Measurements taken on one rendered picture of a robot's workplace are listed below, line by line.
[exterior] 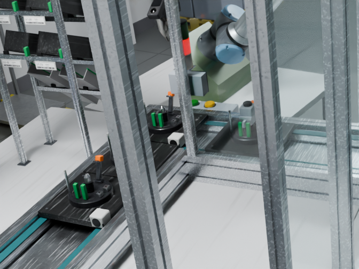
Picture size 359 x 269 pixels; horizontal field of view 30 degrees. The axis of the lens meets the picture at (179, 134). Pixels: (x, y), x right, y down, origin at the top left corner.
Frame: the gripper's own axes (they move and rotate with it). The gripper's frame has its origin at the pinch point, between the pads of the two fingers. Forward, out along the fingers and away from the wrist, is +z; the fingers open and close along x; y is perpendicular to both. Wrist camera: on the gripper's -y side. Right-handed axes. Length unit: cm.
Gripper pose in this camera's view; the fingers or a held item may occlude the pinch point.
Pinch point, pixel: (167, 38)
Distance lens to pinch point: 253.7
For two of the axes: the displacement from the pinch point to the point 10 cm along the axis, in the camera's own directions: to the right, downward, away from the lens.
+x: -8.8, -1.0, 4.6
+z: 1.4, 8.8, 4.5
